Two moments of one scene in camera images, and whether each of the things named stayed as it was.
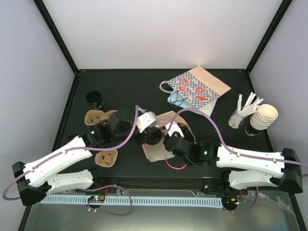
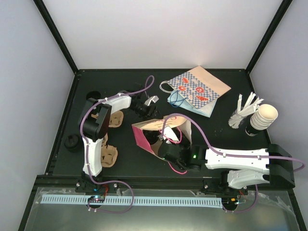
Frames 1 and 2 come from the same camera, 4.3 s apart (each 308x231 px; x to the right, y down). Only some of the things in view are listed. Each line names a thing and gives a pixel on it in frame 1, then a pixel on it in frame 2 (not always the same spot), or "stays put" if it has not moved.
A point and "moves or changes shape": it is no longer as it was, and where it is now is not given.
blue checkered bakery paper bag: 197,86 stays put
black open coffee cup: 94,97 stays put
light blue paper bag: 176,99 stays put
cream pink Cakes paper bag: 159,150 moves or changes shape
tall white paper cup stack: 265,116 stays put
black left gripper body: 120,136 to 143,111
